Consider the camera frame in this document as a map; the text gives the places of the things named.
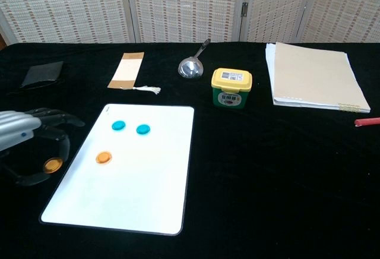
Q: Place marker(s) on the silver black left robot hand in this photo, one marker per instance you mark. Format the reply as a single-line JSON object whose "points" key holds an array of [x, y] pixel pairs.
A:
{"points": [[17, 128]]}

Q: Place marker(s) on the orange round disc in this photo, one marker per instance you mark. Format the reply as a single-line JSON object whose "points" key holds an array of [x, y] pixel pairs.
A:
{"points": [[53, 165], [103, 157]]}

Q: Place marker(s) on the teal round disc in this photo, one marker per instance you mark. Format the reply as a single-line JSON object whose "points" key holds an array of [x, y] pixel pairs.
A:
{"points": [[143, 129], [118, 126]]}

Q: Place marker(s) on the white rectangular board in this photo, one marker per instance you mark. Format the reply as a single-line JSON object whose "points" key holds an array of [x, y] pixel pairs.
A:
{"points": [[124, 187]]}

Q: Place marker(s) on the brown white bookmark with tassel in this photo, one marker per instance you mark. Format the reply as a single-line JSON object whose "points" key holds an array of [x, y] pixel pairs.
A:
{"points": [[126, 70]]}

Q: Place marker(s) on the woven folding screen panel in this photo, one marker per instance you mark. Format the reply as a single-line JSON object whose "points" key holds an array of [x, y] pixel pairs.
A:
{"points": [[65, 6], [344, 6], [276, 6], [184, 6]]}

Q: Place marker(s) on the yellow lid green jar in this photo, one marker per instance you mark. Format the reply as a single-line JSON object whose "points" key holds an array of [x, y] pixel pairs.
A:
{"points": [[231, 88]]}

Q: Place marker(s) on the black velvet tablecloth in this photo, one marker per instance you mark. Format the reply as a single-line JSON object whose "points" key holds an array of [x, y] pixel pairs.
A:
{"points": [[267, 181]]}

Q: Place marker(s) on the metal screen hinge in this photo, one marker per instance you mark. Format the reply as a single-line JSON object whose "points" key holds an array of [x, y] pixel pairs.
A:
{"points": [[244, 9]]}

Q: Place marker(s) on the kraft cover notebook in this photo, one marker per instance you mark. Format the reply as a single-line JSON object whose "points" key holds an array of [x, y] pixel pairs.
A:
{"points": [[314, 75]]}

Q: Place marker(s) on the red pen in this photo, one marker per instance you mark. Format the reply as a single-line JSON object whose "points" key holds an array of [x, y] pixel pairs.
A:
{"points": [[368, 121]]}

